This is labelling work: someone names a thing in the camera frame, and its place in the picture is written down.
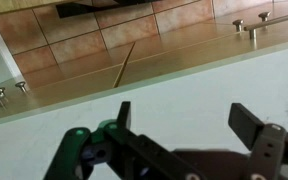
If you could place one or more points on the black flat object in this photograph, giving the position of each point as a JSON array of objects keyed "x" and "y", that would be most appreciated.
[{"x": 80, "y": 9}]

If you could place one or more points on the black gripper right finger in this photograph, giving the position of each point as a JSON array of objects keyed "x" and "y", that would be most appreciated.
[{"x": 267, "y": 146}]

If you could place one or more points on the round metal cabinet knob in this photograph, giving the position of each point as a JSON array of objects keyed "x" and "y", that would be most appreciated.
[
  {"x": 21, "y": 86},
  {"x": 264, "y": 15},
  {"x": 238, "y": 24}
]

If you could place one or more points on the glossy wooden cabinet door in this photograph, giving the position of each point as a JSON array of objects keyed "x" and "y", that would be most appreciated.
[
  {"x": 67, "y": 83},
  {"x": 190, "y": 50}
]

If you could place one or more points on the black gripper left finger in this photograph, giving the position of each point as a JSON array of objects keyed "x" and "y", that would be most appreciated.
[{"x": 134, "y": 153}]

